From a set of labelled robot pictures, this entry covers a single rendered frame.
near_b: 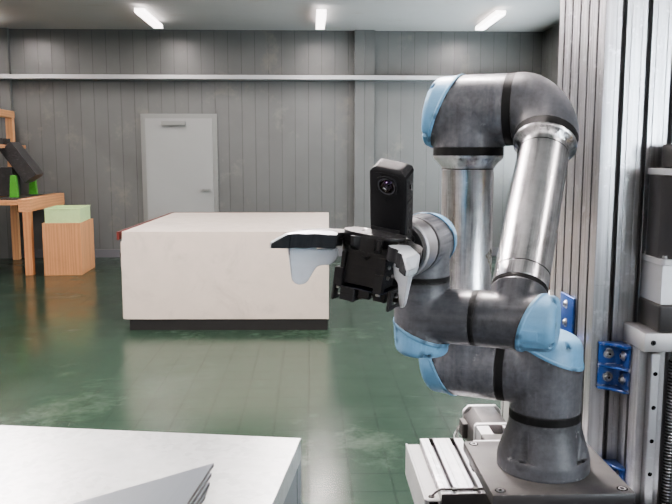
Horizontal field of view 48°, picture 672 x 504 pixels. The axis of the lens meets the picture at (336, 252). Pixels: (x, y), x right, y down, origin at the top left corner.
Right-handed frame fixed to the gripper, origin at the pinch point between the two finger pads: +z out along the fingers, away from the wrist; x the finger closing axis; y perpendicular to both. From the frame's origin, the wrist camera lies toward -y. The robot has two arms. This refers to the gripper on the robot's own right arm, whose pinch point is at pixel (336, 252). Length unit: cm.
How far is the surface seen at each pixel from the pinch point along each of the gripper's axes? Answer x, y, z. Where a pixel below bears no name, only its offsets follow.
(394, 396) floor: 106, 162, -381
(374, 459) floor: 81, 159, -280
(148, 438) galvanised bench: 47, 48, -37
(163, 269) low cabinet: 360, 142, -475
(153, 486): 31, 43, -17
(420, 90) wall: 335, -60, -1052
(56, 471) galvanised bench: 51, 48, -19
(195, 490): 25, 42, -18
